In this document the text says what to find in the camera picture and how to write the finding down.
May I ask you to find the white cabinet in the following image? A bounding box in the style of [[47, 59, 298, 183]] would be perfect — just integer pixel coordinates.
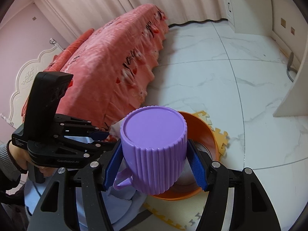
[[219, 0, 307, 68]]

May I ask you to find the person left hand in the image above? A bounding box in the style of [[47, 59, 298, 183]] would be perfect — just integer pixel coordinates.
[[8, 143, 56, 177]]

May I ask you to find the pink red bed blanket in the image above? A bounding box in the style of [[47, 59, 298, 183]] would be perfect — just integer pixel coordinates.
[[57, 4, 169, 132]]

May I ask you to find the white orange small shoe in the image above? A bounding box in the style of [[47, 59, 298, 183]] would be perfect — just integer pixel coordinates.
[[109, 119, 123, 140]]

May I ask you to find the dark grey sleeve forearm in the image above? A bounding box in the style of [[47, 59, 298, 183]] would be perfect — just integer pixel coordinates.
[[1, 143, 29, 230]]

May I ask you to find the orange plastic basin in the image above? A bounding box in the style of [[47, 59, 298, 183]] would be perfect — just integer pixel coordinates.
[[153, 112, 219, 201]]

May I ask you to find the white curtain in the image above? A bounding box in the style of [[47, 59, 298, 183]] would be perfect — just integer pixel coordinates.
[[34, 0, 227, 43]]

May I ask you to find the purple ribbed plastic cup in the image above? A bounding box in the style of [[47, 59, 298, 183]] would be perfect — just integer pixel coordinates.
[[113, 106, 187, 195]]

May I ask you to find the folded red quilt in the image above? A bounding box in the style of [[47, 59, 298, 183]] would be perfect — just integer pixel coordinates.
[[44, 28, 95, 71]]

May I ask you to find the grey cable on floor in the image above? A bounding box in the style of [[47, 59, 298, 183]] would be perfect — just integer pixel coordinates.
[[285, 51, 298, 83]]

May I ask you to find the white bed headboard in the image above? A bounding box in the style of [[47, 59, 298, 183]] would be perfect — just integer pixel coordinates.
[[1, 38, 64, 129]]

